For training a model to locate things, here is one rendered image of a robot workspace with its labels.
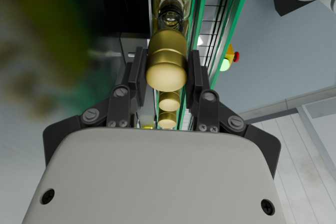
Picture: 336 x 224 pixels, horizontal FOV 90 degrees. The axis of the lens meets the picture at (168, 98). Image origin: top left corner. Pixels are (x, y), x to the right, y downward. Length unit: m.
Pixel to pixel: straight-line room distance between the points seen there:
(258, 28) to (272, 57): 0.21
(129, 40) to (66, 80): 0.33
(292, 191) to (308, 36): 2.07
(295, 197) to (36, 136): 2.71
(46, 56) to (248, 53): 0.91
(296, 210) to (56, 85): 2.70
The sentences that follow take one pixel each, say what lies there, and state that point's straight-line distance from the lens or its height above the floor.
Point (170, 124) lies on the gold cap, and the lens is 0.31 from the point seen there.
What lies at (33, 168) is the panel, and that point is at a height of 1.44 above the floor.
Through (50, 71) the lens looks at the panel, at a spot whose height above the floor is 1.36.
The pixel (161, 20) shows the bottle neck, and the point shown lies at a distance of 0.19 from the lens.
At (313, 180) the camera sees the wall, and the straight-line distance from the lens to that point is 2.80.
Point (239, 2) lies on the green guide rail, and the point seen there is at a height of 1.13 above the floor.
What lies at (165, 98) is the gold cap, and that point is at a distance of 0.25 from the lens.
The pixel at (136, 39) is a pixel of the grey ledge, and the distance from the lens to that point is 0.53.
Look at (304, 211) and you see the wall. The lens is 2.75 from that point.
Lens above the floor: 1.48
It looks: 38 degrees down
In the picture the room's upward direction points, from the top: 177 degrees counter-clockwise
